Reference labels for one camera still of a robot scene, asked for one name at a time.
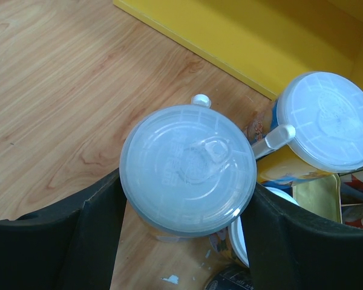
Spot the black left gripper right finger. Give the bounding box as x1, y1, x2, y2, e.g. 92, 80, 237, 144
244, 184, 363, 289

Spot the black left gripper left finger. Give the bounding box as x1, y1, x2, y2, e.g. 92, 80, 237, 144
0, 172, 126, 289

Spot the tall yellow blue can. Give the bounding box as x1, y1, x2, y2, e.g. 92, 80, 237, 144
119, 94, 257, 242

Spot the tall can white lid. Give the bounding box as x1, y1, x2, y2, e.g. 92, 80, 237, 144
244, 71, 363, 188

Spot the yellow wooden shelf cabinet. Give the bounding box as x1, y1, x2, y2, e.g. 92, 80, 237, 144
115, 0, 363, 99

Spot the small can white lid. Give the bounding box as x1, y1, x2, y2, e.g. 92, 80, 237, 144
209, 217, 249, 267

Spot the blue can silver top right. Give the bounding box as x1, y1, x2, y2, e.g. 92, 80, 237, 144
204, 265, 255, 290

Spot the gold sardine tin upper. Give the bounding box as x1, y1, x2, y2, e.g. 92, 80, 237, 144
292, 174, 342, 224

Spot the red label can white lid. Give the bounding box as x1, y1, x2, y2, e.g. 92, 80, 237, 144
340, 169, 363, 229

